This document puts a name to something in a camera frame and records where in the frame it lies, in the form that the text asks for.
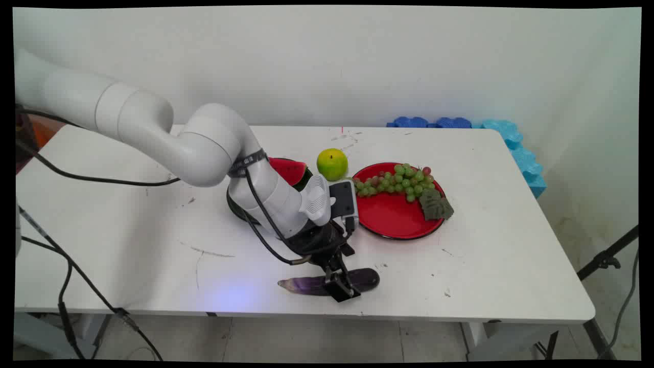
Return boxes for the purple eggplant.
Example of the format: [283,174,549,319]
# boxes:
[277,268,381,297]

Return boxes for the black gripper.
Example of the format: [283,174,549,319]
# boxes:
[287,219,362,302]

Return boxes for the dark green plate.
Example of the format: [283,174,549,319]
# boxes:
[226,158,314,225]

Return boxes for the light blue foam mat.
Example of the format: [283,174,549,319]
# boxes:
[471,119,547,199]

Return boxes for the black velcro strap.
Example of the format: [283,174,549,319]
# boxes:
[227,149,269,179]

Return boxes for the white table leg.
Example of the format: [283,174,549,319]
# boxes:
[77,313,113,360]
[460,321,494,361]

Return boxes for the red plate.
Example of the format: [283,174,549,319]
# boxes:
[352,162,446,241]

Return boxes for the red watermelon slice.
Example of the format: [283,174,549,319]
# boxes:
[268,157,308,187]

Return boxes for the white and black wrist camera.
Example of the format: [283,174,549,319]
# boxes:
[299,175,360,234]

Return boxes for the black floor cable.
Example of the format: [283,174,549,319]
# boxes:
[14,204,164,361]

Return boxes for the grey hanging cable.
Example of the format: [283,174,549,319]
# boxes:
[597,248,640,360]

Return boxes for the green grape bunch with leaf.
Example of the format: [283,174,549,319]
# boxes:
[353,163,455,222]

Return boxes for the dark blue foam mat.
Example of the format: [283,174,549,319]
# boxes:
[387,116,430,128]
[428,117,473,129]

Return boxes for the black tripod stand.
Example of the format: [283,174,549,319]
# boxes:
[544,224,640,360]

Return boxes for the green apple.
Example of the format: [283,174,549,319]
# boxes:
[316,148,349,182]

